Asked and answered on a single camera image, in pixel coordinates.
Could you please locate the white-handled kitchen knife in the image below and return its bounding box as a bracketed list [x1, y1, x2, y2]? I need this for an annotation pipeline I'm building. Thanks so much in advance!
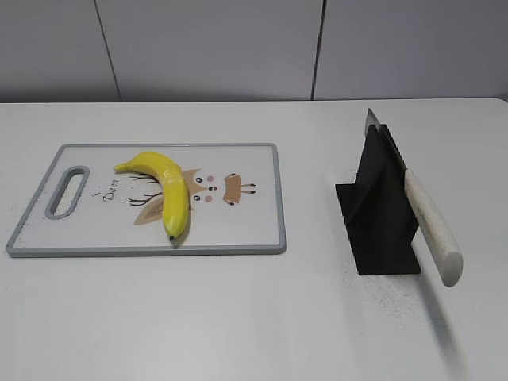
[365, 109, 464, 287]

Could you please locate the yellow plastic banana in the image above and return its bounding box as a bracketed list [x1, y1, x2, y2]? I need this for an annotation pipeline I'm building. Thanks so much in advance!
[114, 152, 190, 241]

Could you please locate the white grey-rimmed cutting board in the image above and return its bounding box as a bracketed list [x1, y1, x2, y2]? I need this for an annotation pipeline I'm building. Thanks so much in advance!
[6, 143, 286, 258]

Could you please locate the black knife stand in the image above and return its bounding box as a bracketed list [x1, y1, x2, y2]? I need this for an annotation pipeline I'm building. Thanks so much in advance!
[335, 125, 421, 275]

